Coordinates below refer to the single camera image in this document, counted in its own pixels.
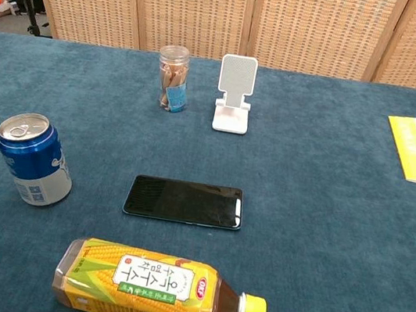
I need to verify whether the white folding phone stand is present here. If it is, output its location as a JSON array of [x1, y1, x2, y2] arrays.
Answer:
[[210, 52, 260, 136]]

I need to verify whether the blue and white drink can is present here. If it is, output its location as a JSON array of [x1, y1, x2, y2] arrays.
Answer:
[[0, 107, 83, 211]]

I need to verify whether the clear jar with wooden sticks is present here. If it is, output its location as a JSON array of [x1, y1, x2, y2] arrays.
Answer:
[[150, 42, 195, 115]]

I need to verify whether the corn tea bottle yellow cap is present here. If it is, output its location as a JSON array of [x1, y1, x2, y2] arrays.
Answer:
[[47, 232, 275, 312]]

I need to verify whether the black smartphone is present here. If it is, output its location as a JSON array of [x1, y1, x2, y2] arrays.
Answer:
[[121, 170, 248, 233]]

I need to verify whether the woven wooden folding screen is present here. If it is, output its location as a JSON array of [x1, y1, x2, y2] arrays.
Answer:
[[12, 0, 416, 96]]

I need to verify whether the blue table mat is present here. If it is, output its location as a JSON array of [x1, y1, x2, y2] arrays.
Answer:
[[0, 20, 416, 312]]

